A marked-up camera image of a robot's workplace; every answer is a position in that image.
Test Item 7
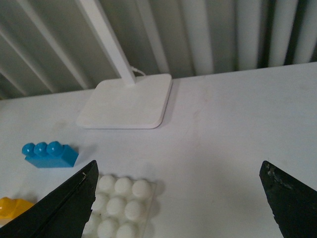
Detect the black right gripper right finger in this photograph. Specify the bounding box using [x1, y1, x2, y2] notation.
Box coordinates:
[259, 161, 317, 238]

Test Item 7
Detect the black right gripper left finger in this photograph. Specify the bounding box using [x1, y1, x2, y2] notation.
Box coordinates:
[0, 160, 99, 238]

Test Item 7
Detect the white studded base plate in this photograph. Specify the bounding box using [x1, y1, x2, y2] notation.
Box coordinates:
[82, 175, 156, 238]

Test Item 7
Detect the yellow toy block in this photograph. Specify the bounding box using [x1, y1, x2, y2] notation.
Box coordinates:
[0, 197, 34, 227]

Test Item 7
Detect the blue toy block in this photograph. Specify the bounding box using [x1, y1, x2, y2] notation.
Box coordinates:
[21, 141, 79, 168]

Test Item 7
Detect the white desk lamp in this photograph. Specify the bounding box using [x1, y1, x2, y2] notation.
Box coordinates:
[76, 0, 172, 129]

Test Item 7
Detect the grey pleated curtain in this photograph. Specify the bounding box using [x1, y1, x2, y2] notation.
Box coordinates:
[0, 0, 317, 99]

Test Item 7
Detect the white lamp cable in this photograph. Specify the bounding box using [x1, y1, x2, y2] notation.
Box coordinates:
[130, 65, 147, 77]

